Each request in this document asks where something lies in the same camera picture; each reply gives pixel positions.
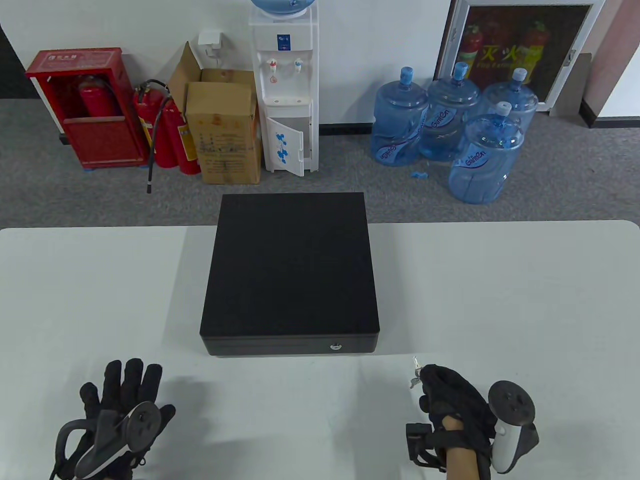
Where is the white framed wall fire cabinet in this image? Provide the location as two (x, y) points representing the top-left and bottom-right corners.
(432, 0), (606, 114)

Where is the person's left hand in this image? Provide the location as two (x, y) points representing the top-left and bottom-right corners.
(50, 357), (177, 480)

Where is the grey hand controller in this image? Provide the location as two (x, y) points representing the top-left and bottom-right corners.
(487, 380), (540, 475)
(52, 401), (161, 479)

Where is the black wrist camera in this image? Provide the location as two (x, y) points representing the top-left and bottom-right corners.
(405, 422), (447, 469)

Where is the blue dispenser water bottle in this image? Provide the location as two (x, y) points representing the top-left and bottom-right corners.
(250, 0), (317, 19)

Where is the grey left hand controller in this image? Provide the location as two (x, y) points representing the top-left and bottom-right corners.
(52, 401), (161, 479)

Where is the red fire extinguisher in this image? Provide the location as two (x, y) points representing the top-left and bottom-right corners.
(132, 79), (180, 195)
(162, 97), (202, 176)
(77, 75), (121, 119)

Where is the brown cardboard box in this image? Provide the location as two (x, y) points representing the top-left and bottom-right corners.
(167, 41), (264, 186)

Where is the person's right hand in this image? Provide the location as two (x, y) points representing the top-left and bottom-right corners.
(417, 364), (501, 480)

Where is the blue water jug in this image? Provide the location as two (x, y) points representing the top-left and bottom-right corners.
(481, 67), (540, 132)
(371, 66), (430, 167)
(417, 61), (482, 162)
(447, 101), (526, 205)

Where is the red fire extinguisher cabinet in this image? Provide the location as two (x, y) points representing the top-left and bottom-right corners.
(25, 47), (150, 171)

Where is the white wall socket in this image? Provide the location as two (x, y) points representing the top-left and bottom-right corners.
(197, 31), (224, 59)

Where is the person's right forearm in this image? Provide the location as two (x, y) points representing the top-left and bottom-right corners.
(442, 417), (482, 480)

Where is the grey right hand controller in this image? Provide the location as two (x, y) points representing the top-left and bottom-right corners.
(487, 380), (540, 475)

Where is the white water dispenser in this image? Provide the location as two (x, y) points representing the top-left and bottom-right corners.
(248, 7), (321, 178)

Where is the black cash drawer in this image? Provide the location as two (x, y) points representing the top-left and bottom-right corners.
(199, 192), (380, 358)

